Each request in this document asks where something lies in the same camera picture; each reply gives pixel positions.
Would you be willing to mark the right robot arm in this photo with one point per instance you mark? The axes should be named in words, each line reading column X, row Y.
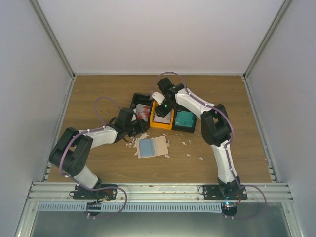
column 216, row 129

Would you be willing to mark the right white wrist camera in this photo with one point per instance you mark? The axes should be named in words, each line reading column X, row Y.
column 158, row 97

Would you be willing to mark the yellow bin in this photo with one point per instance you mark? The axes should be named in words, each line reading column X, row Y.
column 159, row 125

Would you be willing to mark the aluminium front rail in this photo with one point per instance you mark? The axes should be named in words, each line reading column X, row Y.
column 153, row 192

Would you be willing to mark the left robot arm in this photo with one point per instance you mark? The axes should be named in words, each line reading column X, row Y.
column 73, row 147

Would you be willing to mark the teal card stack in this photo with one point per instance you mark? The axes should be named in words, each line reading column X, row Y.
column 184, row 119

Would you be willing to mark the white patterned card stack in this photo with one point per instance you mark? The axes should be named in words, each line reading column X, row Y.
column 164, row 120

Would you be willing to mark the black bin with red cards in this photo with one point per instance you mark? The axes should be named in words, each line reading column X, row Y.
column 139, row 98

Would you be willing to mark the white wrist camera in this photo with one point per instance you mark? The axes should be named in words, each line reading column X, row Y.
column 135, row 116
column 158, row 97

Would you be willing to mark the red white card stack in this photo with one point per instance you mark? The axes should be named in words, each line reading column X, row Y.
column 143, row 112

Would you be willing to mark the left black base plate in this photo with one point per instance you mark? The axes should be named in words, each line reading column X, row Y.
column 108, row 192

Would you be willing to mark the black bin with teal cards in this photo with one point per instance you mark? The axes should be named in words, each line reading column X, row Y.
column 183, row 129

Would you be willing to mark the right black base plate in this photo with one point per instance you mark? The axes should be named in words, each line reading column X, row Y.
column 212, row 192

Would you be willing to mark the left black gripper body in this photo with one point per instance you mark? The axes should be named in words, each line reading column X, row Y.
column 134, row 131

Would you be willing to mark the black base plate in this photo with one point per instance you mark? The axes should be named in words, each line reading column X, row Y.
column 212, row 192
column 108, row 192

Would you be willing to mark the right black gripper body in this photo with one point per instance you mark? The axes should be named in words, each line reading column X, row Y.
column 170, row 106

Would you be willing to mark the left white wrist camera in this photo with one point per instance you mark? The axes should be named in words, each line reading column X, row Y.
column 135, row 116

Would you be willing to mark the beige card holder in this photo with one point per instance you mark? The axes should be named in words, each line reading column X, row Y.
column 148, row 148

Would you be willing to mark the grey slotted cable duct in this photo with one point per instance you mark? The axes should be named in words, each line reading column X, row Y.
column 132, row 207

